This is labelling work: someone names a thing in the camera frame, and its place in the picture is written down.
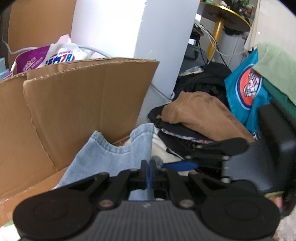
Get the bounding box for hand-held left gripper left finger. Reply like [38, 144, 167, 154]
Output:
[67, 160, 149, 208]

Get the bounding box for pink plastic bag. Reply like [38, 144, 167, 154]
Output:
[57, 34, 73, 45]

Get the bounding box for purple white plastic bag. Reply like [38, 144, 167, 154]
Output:
[11, 43, 96, 75]

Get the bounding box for black folded garment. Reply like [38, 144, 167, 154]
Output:
[148, 104, 216, 160]

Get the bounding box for yellow round table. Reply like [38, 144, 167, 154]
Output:
[200, 1, 252, 62]

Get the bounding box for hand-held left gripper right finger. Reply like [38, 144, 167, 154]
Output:
[150, 159, 228, 208]

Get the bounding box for pale green cloth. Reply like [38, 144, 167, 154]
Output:
[252, 43, 296, 106]

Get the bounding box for teal printed shirt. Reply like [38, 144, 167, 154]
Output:
[224, 49, 275, 140]

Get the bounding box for upright brown cardboard box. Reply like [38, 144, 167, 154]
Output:
[8, 0, 77, 55]

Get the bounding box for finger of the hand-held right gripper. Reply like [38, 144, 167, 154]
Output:
[162, 159, 230, 173]
[184, 137, 249, 161]

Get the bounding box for black clothes pile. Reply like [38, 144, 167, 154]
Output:
[177, 62, 234, 105]

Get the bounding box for white cable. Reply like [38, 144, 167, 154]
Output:
[1, 37, 41, 56]

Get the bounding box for light blue denim pants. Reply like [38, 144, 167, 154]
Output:
[57, 123, 162, 201]

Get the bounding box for brown folded garment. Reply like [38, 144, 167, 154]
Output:
[161, 91, 255, 143]

